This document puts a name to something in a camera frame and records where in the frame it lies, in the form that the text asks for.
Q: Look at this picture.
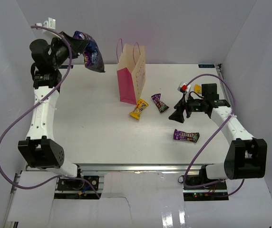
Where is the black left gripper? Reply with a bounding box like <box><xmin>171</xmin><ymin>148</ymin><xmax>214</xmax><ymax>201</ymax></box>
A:
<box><xmin>50</xmin><ymin>31</ymin><xmax>89</xmax><ymax>69</ymax></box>

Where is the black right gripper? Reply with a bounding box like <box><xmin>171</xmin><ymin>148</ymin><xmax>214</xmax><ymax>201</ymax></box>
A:
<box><xmin>169</xmin><ymin>93</ymin><xmax>207</xmax><ymax>123</ymax></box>

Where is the brown purple m&m's packet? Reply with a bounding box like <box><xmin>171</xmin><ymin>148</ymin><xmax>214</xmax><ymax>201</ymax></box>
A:
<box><xmin>151</xmin><ymin>94</ymin><xmax>169</xmax><ymax>113</ymax></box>
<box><xmin>173</xmin><ymin>129</ymin><xmax>200</xmax><ymax>143</ymax></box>

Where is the blue purple snack bag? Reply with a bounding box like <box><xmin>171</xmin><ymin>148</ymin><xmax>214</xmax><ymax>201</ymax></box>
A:
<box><xmin>73</xmin><ymin>31</ymin><xmax>105</xmax><ymax>73</ymax></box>

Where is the brown purple M&M's packet front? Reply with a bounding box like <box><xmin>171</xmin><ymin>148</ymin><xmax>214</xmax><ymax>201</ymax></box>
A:
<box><xmin>173</xmin><ymin>129</ymin><xmax>200</xmax><ymax>143</ymax></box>

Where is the yellow m&m's packet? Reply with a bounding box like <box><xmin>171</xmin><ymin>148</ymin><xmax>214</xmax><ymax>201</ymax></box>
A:
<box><xmin>129</xmin><ymin>99</ymin><xmax>148</xmax><ymax>120</ymax></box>
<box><xmin>194</xmin><ymin>84</ymin><xmax>202</xmax><ymax>94</ymax></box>

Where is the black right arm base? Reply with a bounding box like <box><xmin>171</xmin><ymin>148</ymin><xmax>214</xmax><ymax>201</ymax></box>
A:
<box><xmin>177</xmin><ymin>175</ymin><xmax>229</xmax><ymax>202</ymax></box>

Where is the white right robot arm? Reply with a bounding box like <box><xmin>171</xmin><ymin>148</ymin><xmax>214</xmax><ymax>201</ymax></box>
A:
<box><xmin>169</xmin><ymin>83</ymin><xmax>267</xmax><ymax>190</ymax></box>

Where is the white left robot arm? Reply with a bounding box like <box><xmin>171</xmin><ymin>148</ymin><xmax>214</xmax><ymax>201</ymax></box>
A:
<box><xmin>18</xmin><ymin>32</ymin><xmax>89</xmax><ymax>190</ymax></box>

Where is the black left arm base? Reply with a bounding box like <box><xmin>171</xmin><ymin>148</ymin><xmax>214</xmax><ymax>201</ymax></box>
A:
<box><xmin>55</xmin><ymin>175</ymin><xmax>101</xmax><ymax>199</ymax></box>

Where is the beige pink paper bag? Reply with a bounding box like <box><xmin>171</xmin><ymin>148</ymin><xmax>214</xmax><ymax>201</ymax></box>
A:
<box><xmin>116</xmin><ymin>39</ymin><xmax>146</xmax><ymax>105</ymax></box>

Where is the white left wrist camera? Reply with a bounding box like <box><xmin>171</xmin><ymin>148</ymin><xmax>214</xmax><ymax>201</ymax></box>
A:
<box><xmin>35</xmin><ymin>18</ymin><xmax>57</xmax><ymax>39</ymax></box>

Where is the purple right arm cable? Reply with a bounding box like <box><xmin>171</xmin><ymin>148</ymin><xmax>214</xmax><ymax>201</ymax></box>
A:
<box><xmin>183</xmin><ymin>74</ymin><xmax>246</xmax><ymax>198</ymax></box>

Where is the aluminium table edge rail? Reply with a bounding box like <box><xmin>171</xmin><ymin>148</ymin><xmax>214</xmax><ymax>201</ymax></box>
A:
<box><xmin>25</xmin><ymin>163</ymin><xmax>253</xmax><ymax>172</ymax></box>

